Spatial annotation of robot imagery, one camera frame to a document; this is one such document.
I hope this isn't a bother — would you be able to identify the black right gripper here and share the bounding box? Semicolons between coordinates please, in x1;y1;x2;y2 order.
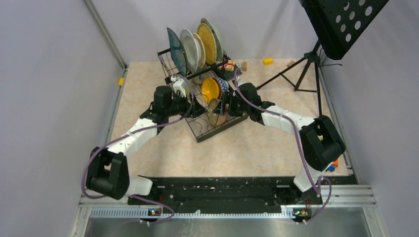
213;91;250;117

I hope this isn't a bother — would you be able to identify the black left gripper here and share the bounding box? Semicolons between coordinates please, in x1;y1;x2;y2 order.
166;92;207;118

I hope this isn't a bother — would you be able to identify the brown glazed bowl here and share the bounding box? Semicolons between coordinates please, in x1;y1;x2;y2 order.
208;99;227;127

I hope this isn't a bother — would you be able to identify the black wire dish rack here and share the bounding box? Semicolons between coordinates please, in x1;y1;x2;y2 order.
157;47;250;144

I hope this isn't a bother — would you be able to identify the red patterned bowl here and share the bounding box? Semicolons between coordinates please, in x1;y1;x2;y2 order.
215;78;229;98

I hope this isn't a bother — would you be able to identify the yellow bowl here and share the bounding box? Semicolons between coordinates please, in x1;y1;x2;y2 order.
201;78;220;103

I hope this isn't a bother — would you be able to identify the light green flower plate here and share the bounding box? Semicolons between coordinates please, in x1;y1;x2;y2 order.
200;18;224;64

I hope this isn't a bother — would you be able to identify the dark teal square plate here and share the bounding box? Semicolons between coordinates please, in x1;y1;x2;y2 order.
167;28;188;76

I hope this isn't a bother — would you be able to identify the white plate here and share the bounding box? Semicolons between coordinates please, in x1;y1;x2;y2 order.
180;29;201;72

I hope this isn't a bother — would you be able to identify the yellow bamboo pattern plate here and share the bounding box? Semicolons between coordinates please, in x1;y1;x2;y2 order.
197;23;217;65

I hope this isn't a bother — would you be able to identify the cream floral plate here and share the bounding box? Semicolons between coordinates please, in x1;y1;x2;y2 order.
192;33;206;69

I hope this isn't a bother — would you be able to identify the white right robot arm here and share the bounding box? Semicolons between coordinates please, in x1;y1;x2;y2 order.
216;82;346;203

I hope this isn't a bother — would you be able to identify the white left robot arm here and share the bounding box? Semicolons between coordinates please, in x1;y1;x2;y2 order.
81;86;206;204

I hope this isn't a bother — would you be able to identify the clear round lid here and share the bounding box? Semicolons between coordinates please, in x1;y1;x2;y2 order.
249;59;258;66

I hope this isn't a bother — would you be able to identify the yellow lego block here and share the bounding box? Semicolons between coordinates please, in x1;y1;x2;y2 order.
263;58;274;65

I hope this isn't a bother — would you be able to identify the brown wooden block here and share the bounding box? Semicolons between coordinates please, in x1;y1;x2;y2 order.
287;60;296;68

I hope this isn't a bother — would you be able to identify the blue toy car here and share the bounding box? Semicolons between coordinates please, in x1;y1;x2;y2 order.
326;166;335;172

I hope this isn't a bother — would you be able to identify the black music stand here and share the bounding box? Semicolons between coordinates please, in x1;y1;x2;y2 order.
257;0;388;114

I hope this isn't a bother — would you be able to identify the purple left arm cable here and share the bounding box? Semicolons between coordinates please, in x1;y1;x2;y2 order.
81;74;196;226

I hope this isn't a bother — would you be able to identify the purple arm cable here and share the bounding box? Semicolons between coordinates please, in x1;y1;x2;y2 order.
231;69;333;225
81;74;196;226

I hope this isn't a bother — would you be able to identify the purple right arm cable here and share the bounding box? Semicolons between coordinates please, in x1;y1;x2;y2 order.
231;69;333;225

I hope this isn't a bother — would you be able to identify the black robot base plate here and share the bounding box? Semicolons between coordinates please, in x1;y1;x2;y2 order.
144;176;323;214

